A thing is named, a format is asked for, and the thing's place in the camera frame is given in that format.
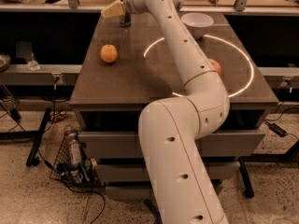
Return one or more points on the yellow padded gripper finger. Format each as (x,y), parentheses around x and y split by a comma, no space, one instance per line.
(115,9)

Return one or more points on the red bull can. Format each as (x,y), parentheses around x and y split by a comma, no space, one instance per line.
(125,20)

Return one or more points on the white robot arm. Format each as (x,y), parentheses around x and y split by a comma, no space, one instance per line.
(168,128)

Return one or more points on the orange fruit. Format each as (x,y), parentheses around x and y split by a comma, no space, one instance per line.
(108,53)

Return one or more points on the grey drawer cabinet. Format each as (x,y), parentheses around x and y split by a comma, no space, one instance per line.
(108,97)

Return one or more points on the white bowl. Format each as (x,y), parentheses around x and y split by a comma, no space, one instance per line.
(198,24)

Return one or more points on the clear water bottle on ledge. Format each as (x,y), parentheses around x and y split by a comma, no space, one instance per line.
(32,63)

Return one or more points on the red apple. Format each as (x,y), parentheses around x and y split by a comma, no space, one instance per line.
(216,65)

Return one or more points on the plastic bottle in basket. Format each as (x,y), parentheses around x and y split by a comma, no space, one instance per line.
(73,144)

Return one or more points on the top drawer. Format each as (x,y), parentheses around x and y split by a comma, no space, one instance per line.
(122,145)

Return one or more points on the drawer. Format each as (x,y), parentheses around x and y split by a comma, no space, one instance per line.
(122,145)
(129,191)
(110,173)

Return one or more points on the black table leg left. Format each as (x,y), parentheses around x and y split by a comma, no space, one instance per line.
(32,158)

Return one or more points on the black table leg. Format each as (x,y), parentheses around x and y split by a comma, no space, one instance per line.
(32,158)
(248,192)

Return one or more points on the bottom drawer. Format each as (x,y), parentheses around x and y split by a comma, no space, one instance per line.
(129,191)

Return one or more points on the middle drawer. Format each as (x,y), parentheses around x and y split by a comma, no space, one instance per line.
(110,173)

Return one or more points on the black power adapter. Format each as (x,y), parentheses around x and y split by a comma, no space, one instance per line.
(277,129)

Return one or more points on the black table leg right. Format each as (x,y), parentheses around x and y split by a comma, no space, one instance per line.
(248,192)

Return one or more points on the wall power outlet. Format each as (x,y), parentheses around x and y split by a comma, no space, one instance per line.
(58,78)

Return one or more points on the wire basket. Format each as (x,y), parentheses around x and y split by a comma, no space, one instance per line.
(81,176)

